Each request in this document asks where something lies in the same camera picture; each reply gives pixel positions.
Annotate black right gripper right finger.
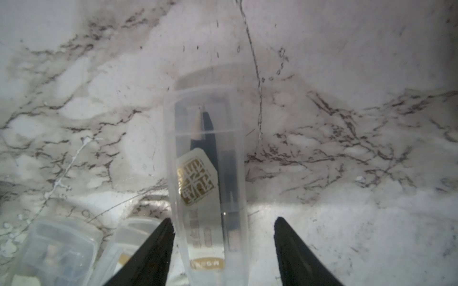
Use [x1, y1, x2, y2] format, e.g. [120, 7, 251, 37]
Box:
[274, 217, 343, 286]

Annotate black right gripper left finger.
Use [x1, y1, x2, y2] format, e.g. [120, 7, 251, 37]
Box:
[105, 218, 175, 286]

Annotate clear compass case white label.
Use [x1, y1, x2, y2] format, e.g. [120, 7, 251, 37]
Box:
[89, 217, 161, 286]

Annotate small clear compass case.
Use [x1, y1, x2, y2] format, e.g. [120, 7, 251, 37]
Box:
[5, 217, 103, 286]

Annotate clear compass case barcode label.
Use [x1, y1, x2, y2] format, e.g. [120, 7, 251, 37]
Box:
[164, 86, 250, 286]

